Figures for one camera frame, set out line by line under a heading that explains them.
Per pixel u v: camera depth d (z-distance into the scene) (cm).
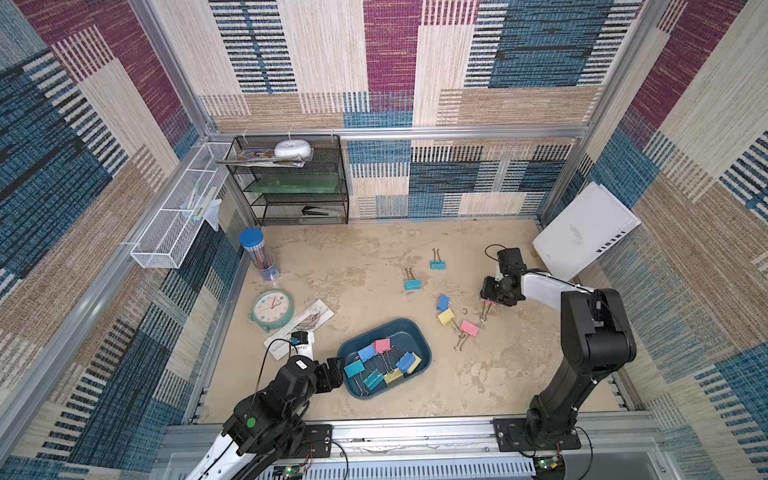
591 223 91
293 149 89
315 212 110
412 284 102
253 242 90
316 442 73
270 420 54
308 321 94
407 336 89
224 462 50
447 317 94
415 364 83
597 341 49
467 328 91
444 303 99
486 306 97
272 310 94
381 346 87
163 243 89
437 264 109
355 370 83
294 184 94
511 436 73
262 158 92
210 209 79
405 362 82
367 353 85
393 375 83
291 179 114
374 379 81
